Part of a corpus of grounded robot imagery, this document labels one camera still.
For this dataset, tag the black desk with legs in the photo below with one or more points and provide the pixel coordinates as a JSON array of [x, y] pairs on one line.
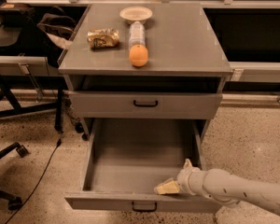
[[24, 65]]

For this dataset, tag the dark bag on desk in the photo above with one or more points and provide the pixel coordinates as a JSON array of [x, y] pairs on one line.
[[58, 28]]

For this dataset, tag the gold foil snack bag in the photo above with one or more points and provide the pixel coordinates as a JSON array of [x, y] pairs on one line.
[[103, 38]]

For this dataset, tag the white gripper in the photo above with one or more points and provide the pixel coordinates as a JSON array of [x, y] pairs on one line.
[[186, 177]]

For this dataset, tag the orange fruit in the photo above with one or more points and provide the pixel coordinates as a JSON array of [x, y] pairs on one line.
[[138, 55]]

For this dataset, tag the white bowl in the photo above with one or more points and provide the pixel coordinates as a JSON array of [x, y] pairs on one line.
[[133, 14]]

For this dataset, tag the grey drawer cabinet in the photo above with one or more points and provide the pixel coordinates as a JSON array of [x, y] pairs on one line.
[[184, 55]]

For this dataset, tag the grey drawer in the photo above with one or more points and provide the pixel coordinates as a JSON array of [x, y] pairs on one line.
[[145, 105], [128, 158]]

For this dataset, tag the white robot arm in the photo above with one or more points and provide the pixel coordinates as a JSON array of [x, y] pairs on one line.
[[222, 187]]

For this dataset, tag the clear plastic bottle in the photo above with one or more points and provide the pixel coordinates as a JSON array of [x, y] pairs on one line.
[[137, 34]]

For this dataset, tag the black box on desk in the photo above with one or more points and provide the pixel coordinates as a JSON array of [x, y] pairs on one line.
[[15, 14]]

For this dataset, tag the grey top drawer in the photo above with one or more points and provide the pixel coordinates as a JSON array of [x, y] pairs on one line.
[[145, 105]]

